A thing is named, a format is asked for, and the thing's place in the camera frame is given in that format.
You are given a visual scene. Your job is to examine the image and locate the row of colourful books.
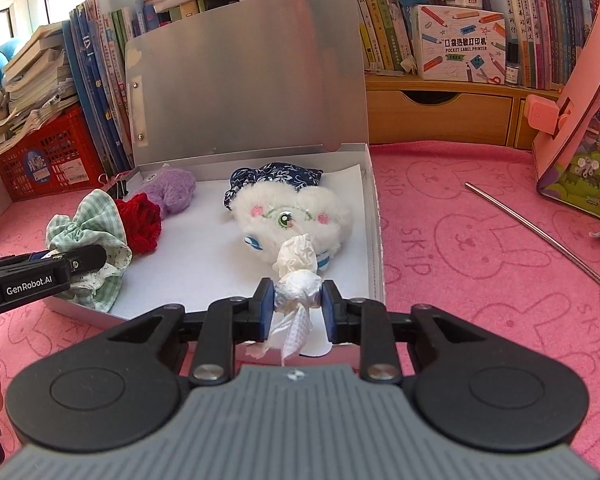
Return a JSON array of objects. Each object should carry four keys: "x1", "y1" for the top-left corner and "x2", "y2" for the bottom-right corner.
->
[{"x1": 140, "y1": 0, "x2": 600, "y2": 91}]

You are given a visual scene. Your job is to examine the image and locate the red crocheted scrunchie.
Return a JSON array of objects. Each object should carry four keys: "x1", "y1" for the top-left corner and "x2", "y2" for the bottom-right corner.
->
[{"x1": 114, "y1": 192, "x2": 163, "y2": 256}]

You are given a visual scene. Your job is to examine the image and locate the pink cardboard toy house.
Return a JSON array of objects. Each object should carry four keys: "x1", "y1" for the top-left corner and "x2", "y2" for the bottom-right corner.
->
[{"x1": 525, "y1": 0, "x2": 600, "y2": 218}]

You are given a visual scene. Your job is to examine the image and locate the white plush toy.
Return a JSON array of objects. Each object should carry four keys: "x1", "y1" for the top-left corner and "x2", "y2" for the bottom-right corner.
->
[{"x1": 227, "y1": 180, "x2": 356, "y2": 271}]

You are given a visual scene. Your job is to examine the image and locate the red plastic crate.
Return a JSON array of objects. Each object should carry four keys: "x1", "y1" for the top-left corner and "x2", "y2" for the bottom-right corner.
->
[{"x1": 0, "y1": 107, "x2": 106, "y2": 203}]

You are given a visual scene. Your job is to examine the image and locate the stack of paper books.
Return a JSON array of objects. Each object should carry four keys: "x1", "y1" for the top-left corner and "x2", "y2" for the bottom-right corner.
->
[{"x1": 0, "y1": 22, "x2": 81, "y2": 158}]

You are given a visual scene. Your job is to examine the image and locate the wooden drawer organizer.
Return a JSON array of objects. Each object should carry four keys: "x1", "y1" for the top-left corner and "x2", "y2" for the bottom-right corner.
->
[{"x1": 365, "y1": 72, "x2": 563, "y2": 150}]

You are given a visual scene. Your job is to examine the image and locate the white tissue wad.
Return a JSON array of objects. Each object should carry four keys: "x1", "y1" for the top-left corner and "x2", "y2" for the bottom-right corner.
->
[{"x1": 250, "y1": 234, "x2": 326, "y2": 366}]

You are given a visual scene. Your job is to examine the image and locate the black binder clip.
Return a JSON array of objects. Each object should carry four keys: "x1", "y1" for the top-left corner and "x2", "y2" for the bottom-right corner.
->
[{"x1": 99, "y1": 172, "x2": 133, "y2": 201}]

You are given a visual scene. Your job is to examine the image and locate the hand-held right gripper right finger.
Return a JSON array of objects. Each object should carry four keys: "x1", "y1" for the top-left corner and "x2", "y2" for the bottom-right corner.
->
[{"x1": 322, "y1": 280, "x2": 488, "y2": 386}]

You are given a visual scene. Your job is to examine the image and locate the row of blue thin books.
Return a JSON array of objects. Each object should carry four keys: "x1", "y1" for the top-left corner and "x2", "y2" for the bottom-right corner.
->
[{"x1": 62, "y1": 0, "x2": 146, "y2": 173}]

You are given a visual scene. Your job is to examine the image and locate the navy floral scrunchie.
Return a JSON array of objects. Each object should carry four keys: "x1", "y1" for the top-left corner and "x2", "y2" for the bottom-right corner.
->
[{"x1": 224, "y1": 161, "x2": 325, "y2": 211}]

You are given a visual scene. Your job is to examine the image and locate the silver cardboard box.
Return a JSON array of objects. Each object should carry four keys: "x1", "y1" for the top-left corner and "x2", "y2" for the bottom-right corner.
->
[{"x1": 45, "y1": 0, "x2": 386, "y2": 356}]

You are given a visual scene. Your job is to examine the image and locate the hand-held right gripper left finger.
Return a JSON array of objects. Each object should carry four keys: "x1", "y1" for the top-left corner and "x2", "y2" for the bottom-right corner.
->
[{"x1": 105, "y1": 277, "x2": 277, "y2": 387}]

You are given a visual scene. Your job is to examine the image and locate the purple plush toy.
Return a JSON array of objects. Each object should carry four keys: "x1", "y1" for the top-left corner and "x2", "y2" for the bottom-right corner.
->
[{"x1": 140, "y1": 164, "x2": 197, "y2": 218}]

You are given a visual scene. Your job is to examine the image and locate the green gingham scrunchie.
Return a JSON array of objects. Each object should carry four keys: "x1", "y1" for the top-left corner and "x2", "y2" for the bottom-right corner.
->
[{"x1": 46, "y1": 190, "x2": 133, "y2": 313}]

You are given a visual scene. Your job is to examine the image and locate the metal rod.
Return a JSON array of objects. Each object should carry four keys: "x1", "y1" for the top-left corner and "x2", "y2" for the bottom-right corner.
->
[{"x1": 465, "y1": 182, "x2": 600, "y2": 303}]

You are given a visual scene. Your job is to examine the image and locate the pink rabbit print blanket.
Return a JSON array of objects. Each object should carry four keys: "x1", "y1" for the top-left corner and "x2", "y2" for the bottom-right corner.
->
[{"x1": 0, "y1": 140, "x2": 600, "y2": 480}]

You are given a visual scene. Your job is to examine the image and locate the white printed carton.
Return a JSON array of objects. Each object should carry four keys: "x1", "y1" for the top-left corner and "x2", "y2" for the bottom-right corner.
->
[{"x1": 411, "y1": 5, "x2": 507, "y2": 85}]

